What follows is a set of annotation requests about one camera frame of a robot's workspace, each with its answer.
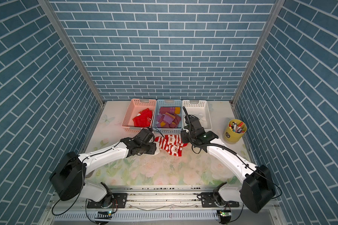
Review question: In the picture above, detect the red white sock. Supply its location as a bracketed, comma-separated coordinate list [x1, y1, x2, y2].
[132, 108, 153, 127]

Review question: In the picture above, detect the purple striped sock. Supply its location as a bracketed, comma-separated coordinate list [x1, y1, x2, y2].
[156, 113, 181, 128]
[159, 107, 181, 114]

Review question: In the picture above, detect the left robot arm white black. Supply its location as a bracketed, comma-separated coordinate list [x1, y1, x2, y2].
[49, 128, 156, 207]

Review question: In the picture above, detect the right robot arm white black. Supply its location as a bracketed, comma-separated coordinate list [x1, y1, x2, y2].
[181, 107, 276, 213]

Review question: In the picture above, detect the white plastic basket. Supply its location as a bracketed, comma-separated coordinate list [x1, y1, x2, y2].
[182, 100, 212, 131]

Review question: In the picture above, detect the pink plastic basket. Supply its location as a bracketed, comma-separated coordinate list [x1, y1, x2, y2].
[122, 98, 156, 133]

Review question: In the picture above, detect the light blue plastic basket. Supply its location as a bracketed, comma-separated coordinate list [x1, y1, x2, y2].
[153, 99, 183, 135]

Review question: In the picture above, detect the small white sock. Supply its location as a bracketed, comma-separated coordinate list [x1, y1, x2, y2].
[154, 142, 160, 155]

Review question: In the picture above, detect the yellow pen cup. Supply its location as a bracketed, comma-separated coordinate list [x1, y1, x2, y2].
[223, 119, 247, 143]

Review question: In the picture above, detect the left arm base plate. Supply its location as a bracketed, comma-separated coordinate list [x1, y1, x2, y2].
[86, 193, 128, 210]

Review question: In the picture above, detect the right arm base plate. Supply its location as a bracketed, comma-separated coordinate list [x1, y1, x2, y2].
[197, 192, 239, 208]

